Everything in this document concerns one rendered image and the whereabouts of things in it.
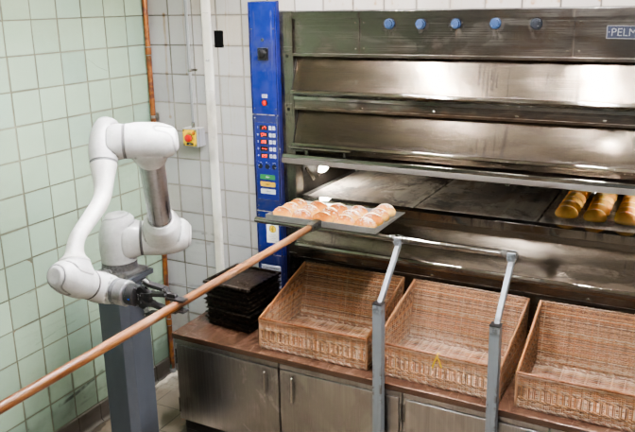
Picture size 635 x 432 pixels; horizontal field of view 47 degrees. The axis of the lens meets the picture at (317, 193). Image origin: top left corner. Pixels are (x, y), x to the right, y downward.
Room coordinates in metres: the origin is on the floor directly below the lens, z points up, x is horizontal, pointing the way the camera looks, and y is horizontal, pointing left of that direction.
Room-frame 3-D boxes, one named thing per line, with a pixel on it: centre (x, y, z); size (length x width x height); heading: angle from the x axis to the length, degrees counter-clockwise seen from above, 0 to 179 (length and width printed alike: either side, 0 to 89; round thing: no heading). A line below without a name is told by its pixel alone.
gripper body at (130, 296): (2.31, 0.61, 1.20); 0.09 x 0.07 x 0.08; 62
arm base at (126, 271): (3.05, 0.89, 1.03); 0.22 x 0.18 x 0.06; 152
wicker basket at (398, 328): (2.96, -0.58, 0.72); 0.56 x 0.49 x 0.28; 61
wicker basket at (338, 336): (3.23, -0.06, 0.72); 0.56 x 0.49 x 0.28; 63
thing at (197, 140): (3.86, 0.65, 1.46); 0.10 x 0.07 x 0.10; 62
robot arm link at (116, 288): (2.34, 0.67, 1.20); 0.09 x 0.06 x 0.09; 152
